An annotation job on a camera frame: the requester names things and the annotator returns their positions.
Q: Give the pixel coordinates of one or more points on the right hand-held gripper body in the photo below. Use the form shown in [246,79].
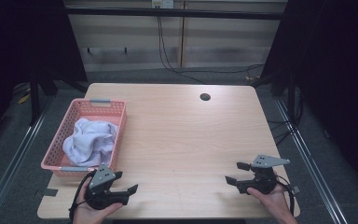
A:
[262,180]

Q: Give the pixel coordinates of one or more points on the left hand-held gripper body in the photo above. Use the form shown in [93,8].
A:
[102,193]

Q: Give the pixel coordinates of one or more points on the white towel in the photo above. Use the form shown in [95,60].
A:
[90,140]

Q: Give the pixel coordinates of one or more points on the pink plastic basket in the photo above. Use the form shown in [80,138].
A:
[84,109]

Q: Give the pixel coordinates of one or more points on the person's right hand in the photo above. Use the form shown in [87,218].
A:
[275,203]

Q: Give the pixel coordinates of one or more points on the person's left hand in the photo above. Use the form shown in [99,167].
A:
[87,214]

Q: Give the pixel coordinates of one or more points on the dark grey tape piece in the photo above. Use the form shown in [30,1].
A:
[49,192]

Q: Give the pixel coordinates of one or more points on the round black table grommet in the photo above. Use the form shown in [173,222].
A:
[205,96]

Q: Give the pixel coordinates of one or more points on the black stand leg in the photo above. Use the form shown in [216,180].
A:
[34,102]
[291,96]

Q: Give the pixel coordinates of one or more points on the yellow item on floor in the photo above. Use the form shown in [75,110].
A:
[24,99]

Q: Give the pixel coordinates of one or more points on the black curtain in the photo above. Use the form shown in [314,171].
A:
[338,77]
[18,46]

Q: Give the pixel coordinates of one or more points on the black horizontal bar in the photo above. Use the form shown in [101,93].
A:
[199,13]

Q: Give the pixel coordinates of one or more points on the metal floor rail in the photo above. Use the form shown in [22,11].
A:
[12,168]
[310,161]

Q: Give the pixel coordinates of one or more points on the white wall socket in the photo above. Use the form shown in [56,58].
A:
[162,3]

